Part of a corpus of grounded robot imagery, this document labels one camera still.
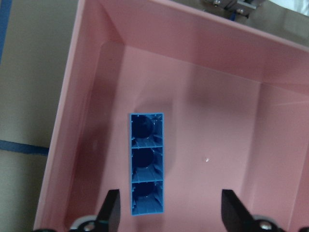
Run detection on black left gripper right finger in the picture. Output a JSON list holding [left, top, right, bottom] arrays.
[[221, 189, 254, 232]]

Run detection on blue toy block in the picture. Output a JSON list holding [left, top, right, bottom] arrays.
[[129, 112, 164, 216]]

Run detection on pink plastic box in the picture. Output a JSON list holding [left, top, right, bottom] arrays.
[[34, 0, 309, 232]]

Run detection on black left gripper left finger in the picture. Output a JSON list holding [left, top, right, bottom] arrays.
[[96, 189, 121, 232]]

